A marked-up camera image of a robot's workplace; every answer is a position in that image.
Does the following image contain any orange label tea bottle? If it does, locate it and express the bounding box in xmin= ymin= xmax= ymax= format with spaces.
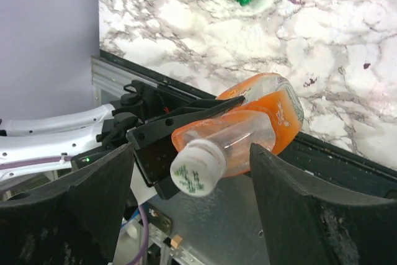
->
xmin=171 ymin=73 xmax=304 ymax=177

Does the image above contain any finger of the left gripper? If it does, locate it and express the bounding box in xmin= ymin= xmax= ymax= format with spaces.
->
xmin=127 ymin=96 xmax=244 ymax=200

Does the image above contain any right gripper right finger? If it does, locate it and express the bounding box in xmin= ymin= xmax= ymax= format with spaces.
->
xmin=249 ymin=144 xmax=396 ymax=264

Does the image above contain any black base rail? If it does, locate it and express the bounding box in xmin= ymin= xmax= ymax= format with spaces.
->
xmin=91 ymin=49 xmax=397 ymax=200

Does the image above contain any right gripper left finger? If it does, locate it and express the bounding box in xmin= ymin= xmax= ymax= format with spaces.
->
xmin=1 ymin=144 xmax=134 ymax=264

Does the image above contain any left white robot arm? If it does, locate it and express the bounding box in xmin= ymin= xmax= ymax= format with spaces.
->
xmin=1 ymin=80 xmax=244 ymax=204

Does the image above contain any white bottle cap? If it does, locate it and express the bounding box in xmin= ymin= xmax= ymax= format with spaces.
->
xmin=170 ymin=139 xmax=226 ymax=197

